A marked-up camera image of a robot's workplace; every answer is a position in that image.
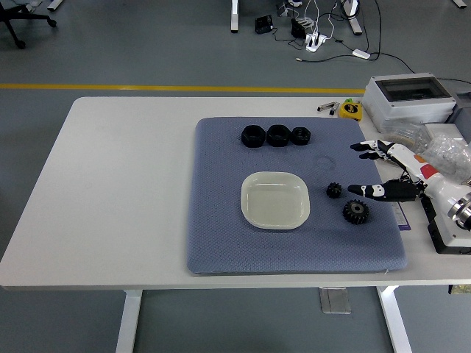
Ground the yellow tape measure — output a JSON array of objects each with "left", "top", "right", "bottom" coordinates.
[{"left": 338, "top": 98, "right": 364, "bottom": 121}]

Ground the clear bubble wrap bag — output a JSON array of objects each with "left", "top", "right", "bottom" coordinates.
[{"left": 419, "top": 134, "right": 471, "bottom": 185}]

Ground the flat white box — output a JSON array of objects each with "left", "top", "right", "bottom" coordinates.
[{"left": 425, "top": 123, "right": 465, "bottom": 143}]

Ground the large black hex nut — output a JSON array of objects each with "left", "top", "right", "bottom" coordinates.
[
  {"left": 241, "top": 124, "right": 265, "bottom": 149},
  {"left": 266, "top": 124, "right": 292, "bottom": 148}
]

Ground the metal floor plate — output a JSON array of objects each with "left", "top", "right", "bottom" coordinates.
[{"left": 319, "top": 287, "right": 352, "bottom": 315}]

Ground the white table leg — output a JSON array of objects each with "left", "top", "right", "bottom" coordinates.
[
  {"left": 376, "top": 286, "right": 413, "bottom": 353},
  {"left": 115, "top": 289, "right": 144, "bottom": 353}
]

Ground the white desk leg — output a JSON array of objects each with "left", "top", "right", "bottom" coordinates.
[
  {"left": 230, "top": 0, "right": 241, "bottom": 35},
  {"left": 344, "top": 0, "right": 365, "bottom": 36}
]

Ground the white device with black edge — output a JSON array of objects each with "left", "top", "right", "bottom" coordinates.
[{"left": 419, "top": 193, "right": 471, "bottom": 255}]

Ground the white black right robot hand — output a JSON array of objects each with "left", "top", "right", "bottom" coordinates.
[{"left": 347, "top": 139, "right": 471, "bottom": 215}]

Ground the white power strip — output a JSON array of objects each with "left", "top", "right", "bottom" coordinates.
[{"left": 305, "top": 32, "right": 329, "bottom": 53}]

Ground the grey case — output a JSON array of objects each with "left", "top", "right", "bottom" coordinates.
[{"left": 447, "top": 91, "right": 471, "bottom": 126}]

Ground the black office chair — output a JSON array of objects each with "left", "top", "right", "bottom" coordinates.
[{"left": 0, "top": 0, "right": 58, "bottom": 50}]

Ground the black power adapter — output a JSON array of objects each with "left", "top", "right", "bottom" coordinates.
[{"left": 290, "top": 18, "right": 308, "bottom": 39}]

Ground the large black gear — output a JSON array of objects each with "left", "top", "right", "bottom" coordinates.
[{"left": 342, "top": 199, "right": 370, "bottom": 224}]

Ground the small black hex nut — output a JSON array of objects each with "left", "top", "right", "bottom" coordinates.
[{"left": 291, "top": 126, "right": 313, "bottom": 146}]

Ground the white square dish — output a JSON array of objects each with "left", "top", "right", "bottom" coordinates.
[{"left": 241, "top": 171, "right": 310, "bottom": 231}]

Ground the purple-edged card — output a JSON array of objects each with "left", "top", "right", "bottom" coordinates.
[{"left": 389, "top": 203, "right": 416, "bottom": 231}]

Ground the long black floor cable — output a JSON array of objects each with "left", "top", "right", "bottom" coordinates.
[{"left": 294, "top": 36, "right": 419, "bottom": 74}]

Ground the grey electrical enclosure box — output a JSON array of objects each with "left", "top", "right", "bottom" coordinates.
[{"left": 362, "top": 72, "right": 457, "bottom": 133}]

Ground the blue-grey textured mat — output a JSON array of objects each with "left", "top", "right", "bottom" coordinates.
[{"left": 185, "top": 116, "right": 408, "bottom": 276}]

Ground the clear plastic parts bag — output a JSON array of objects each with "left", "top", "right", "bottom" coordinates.
[{"left": 378, "top": 123, "right": 431, "bottom": 150}]

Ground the black box on floor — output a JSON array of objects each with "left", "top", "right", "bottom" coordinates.
[{"left": 254, "top": 15, "right": 275, "bottom": 35}]

